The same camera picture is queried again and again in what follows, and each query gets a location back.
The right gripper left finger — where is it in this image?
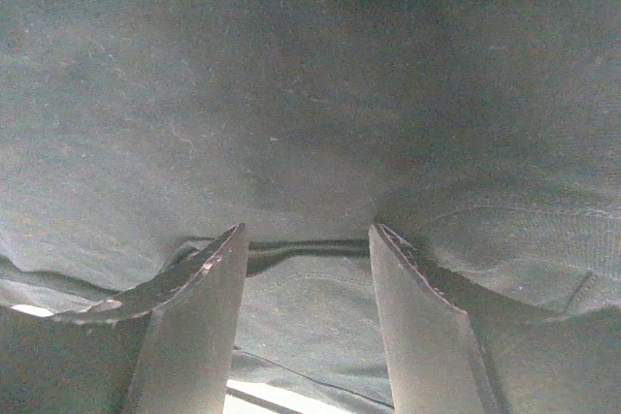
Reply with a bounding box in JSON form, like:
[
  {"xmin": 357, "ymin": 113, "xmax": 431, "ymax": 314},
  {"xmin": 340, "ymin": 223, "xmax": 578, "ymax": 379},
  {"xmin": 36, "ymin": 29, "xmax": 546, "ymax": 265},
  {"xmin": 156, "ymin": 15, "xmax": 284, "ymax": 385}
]
[{"xmin": 1, "ymin": 224, "xmax": 248, "ymax": 413}]

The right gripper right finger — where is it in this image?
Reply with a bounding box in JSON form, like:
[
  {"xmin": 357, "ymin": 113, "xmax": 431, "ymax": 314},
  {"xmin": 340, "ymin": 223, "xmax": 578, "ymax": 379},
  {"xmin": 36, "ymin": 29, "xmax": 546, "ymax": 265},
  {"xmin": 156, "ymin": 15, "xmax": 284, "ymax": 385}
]
[{"xmin": 369, "ymin": 223, "xmax": 620, "ymax": 413}]

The black t-shirt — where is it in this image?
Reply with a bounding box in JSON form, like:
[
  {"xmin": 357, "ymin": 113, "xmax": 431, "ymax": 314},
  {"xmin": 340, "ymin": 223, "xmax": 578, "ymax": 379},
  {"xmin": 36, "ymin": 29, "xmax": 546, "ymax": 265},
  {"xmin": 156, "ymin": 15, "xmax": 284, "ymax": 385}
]
[{"xmin": 1, "ymin": 0, "xmax": 620, "ymax": 413}]

